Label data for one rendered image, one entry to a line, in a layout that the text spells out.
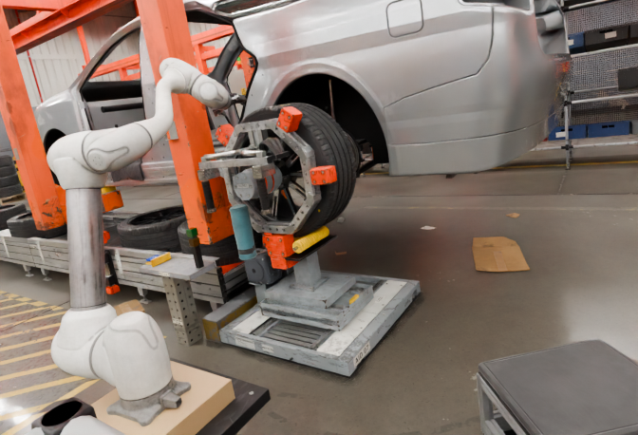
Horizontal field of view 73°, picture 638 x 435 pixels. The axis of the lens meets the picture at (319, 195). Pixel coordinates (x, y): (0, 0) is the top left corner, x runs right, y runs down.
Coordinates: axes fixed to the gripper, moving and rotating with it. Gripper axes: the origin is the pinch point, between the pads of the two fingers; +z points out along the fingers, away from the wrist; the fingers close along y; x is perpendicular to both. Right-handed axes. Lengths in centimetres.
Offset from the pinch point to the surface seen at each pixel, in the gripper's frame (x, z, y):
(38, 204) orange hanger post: 34, 116, -187
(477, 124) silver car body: -60, -17, 95
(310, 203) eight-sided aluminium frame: -58, -18, 14
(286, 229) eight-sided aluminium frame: -64, -6, -3
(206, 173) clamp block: -24.7, -16.9, -21.7
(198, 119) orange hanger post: 6.3, 12.1, -20.1
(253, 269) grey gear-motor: -77, 25, -34
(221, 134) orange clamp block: -8.4, 1.8, -11.2
